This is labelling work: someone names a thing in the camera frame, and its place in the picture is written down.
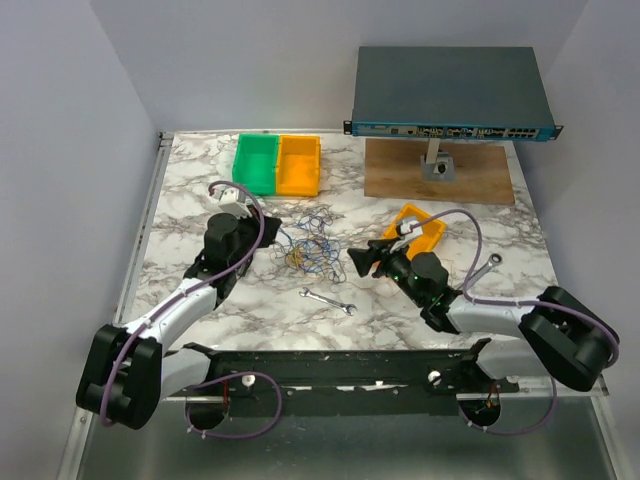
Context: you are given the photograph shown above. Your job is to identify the silver ratchet wrench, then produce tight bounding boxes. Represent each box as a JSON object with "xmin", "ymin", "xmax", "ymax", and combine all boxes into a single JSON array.
[{"xmin": 466, "ymin": 253, "xmax": 503, "ymax": 288}]

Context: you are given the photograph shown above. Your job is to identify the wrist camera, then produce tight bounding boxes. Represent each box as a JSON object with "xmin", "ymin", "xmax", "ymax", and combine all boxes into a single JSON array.
[
  {"xmin": 211, "ymin": 186, "xmax": 252, "ymax": 219},
  {"xmin": 391, "ymin": 216, "xmax": 423, "ymax": 252}
]

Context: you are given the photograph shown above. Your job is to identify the green plastic bin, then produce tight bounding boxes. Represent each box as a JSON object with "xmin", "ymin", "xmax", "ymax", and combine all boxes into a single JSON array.
[{"xmin": 232, "ymin": 133, "xmax": 280, "ymax": 196}]

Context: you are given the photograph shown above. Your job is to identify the orange plastic bin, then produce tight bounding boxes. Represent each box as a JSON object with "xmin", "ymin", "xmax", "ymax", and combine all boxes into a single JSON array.
[{"xmin": 275, "ymin": 135, "xmax": 321, "ymax": 197}]

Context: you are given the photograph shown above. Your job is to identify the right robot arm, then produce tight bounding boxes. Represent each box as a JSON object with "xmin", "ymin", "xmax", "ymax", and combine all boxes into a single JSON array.
[{"xmin": 347, "ymin": 239, "xmax": 620, "ymax": 392}]

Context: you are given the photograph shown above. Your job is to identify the black mounting rail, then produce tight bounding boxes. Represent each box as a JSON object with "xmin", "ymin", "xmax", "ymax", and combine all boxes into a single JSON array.
[{"xmin": 178, "ymin": 341, "xmax": 496, "ymax": 417}]

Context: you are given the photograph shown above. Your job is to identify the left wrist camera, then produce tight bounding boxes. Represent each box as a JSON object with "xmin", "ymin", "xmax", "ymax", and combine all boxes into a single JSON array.
[{"xmin": 211, "ymin": 186, "xmax": 252, "ymax": 219}]

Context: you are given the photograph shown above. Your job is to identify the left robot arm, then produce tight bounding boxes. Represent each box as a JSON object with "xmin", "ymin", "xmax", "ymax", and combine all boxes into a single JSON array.
[{"xmin": 75, "ymin": 212, "xmax": 282, "ymax": 430}]

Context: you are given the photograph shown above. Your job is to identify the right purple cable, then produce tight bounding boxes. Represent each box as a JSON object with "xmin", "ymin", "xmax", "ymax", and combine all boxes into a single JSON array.
[{"xmin": 399, "ymin": 208, "xmax": 621, "ymax": 435}]

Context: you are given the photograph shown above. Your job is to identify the loose yellow plastic bin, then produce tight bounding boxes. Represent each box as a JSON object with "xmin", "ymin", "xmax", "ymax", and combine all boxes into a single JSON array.
[{"xmin": 381, "ymin": 203, "xmax": 447, "ymax": 259}]

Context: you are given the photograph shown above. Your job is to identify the grey switch stand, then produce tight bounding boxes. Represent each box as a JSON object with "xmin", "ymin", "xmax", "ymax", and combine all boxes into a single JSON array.
[{"xmin": 420, "ymin": 138, "xmax": 456, "ymax": 183}]

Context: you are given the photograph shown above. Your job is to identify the coloured wire bundle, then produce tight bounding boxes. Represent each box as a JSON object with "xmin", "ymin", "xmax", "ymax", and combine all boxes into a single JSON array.
[{"xmin": 267, "ymin": 205, "xmax": 351, "ymax": 286}]

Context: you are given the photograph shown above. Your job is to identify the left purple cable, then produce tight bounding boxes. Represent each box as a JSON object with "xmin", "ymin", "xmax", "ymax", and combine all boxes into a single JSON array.
[{"xmin": 97, "ymin": 180, "xmax": 284, "ymax": 441}]

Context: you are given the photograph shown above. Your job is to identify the small silver open-end wrench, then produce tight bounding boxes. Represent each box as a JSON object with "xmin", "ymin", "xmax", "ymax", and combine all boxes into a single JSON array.
[{"xmin": 299, "ymin": 288, "xmax": 357, "ymax": 316}]

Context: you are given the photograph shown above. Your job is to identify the wooden base board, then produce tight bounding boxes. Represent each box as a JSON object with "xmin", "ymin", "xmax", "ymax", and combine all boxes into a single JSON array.
[{"xmin": 364, "ymin": 138, "xmax": 515, "ymax": 205}]

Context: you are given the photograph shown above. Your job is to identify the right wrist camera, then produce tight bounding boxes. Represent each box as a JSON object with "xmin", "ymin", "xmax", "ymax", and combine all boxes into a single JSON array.
[{"xmin": 391, "ymin": 216, "xmax": 423, "ymax": 252}]

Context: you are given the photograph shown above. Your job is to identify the purple cable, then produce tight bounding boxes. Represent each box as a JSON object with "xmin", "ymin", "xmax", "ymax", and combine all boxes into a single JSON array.
[
  {"xmin": 399, "ymin": 208, "xmax": 621, "ymax": 435},
  {"xmin": 97, "ymin": 180, "xmax": 284, "ymax": 441}
]

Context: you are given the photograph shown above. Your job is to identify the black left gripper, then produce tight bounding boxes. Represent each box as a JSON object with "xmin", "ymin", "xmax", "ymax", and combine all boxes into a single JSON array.
[{"xmin": 229, "ymin": 204, "xmax": 280, "ymax": 270}]

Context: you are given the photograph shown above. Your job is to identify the blue network switch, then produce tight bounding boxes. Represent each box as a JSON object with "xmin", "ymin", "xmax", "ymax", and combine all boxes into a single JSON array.
[{"xmin": 343, "ymin": 46, "xmax": 563, "ymax": 142}]

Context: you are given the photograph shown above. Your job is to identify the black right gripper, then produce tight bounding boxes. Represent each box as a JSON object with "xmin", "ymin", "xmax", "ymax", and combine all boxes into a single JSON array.
[{"xmin": 348, "ymin": 236, "xmax": 426, "ymax": 305}]

